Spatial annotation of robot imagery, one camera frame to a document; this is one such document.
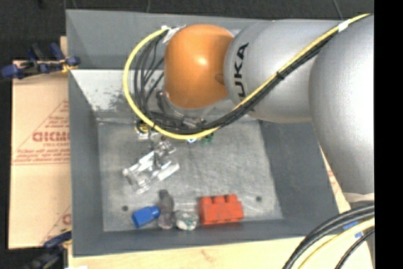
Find blue small block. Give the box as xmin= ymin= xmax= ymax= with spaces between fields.
xmin=131 ymin=205 xmax=161 ymax=229

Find white and green crumpled lump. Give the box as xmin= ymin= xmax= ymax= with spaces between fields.
xmin=174 ymin=210 xmax=200 ymax=232

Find brown cardboard board red print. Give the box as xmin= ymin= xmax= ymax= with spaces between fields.
xmin=8 ymin=35 xmax=73 ymax=250

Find grey metal bin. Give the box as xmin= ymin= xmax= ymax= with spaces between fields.
xmin=65 ymin=9 xmax=352 ymax=256

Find red toy building brick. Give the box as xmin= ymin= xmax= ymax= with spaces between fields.
xmin=197 ymin=193 xmax=245 ymax=226

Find grey purple toy figure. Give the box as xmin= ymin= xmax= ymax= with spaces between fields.
xmin=156 ymin=189 xmax=177 ymax=230

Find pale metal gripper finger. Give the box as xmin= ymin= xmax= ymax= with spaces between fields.
xmin=122 ymin=141 xmax=177 ymax=180
xmin=131 ymin=161 xmax=181 ymax=195

